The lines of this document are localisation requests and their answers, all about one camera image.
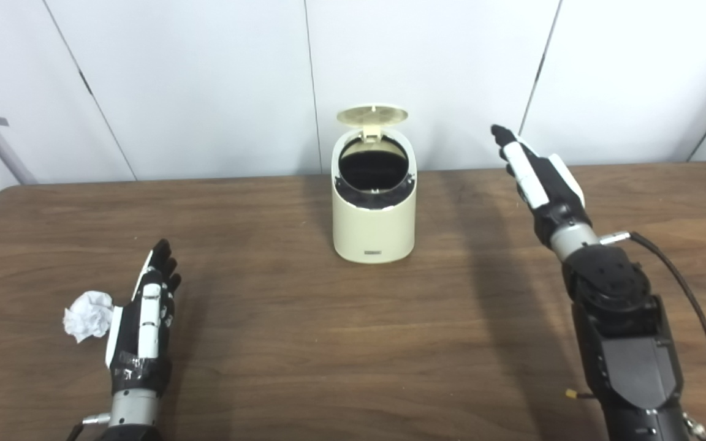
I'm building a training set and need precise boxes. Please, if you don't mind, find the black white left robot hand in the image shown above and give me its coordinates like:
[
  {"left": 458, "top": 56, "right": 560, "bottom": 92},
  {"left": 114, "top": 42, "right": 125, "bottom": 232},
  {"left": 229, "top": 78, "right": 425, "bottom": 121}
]
[{"left": 105, "top": 239, "right": 182, "bottom": 396}]

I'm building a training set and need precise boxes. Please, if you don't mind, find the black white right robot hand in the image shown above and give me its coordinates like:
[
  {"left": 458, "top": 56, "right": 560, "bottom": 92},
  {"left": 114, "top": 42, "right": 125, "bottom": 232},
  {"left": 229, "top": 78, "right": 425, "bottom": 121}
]
[{"left": 491, "top": 124, "right": 593, "bottom": 246}]

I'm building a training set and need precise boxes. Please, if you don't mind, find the white paper ball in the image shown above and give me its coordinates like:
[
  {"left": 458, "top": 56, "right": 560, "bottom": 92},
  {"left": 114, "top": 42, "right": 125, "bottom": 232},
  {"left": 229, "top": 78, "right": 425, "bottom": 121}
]
[{"left": 63, "top": 291, "right": 115, "bottom": 344}]

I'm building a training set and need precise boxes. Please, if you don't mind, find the round cream bin lid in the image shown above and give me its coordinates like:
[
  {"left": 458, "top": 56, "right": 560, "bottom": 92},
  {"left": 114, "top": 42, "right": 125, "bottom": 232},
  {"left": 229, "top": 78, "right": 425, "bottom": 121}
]
[{"left": 336, "top": 105, "right": 409, "bottom": 145}]

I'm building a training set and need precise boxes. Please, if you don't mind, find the cream-colored desktop trash bin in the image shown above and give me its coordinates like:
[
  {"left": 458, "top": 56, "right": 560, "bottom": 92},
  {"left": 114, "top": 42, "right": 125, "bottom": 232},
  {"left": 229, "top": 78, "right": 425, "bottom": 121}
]
[{"left": 331, "top": 126, "right": 417, "bottom": 264}]

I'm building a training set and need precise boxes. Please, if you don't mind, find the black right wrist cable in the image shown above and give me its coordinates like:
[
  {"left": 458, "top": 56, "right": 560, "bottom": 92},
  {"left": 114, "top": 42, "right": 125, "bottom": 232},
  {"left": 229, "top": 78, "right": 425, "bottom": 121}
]
[{"left": 599, "top": 230, "right": 706, "bottom": 441}]

